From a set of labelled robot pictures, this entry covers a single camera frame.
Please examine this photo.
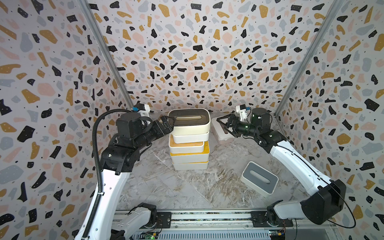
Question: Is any white pink tissue box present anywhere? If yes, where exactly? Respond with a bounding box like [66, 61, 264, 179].
[211, 117, 235, 145]

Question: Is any dark brown lid tissue box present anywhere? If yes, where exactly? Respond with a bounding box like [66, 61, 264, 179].
[168, 109, 211, 136]

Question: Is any yellow lid tissue box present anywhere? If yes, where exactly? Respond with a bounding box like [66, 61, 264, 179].
[170, 141, 210, 164]
[173, 161, 209, 171]

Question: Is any light bamboo lid tissue box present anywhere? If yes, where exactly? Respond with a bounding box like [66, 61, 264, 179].
[169, 135, 205, 154]

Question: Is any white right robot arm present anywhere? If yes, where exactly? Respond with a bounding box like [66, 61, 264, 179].
[216, 108, 347, 226]

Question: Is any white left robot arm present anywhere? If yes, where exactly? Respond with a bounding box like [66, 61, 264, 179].
[75, 109, 176, 240]

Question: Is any grey lid tissue box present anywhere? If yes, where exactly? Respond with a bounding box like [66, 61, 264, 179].
[240, 161, 279, 197]

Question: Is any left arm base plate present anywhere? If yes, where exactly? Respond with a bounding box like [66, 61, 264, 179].
[140, 212, 172, 230]

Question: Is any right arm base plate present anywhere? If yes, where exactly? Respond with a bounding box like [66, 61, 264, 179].
[251, 211, 294, 228]

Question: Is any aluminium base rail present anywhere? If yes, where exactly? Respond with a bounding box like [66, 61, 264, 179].
[82, 208, 340, 240]

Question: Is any left corner aluminium post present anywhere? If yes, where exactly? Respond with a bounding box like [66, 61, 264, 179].
[78, 0, 133, 109]

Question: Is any corner aluminium post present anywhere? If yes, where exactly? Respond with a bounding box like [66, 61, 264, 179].
[274, 0, 343, 118]
[78, 0, 133, 109]

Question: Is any right corner aluminium post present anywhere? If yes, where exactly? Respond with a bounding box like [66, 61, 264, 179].
[274, 0, 343, 118]

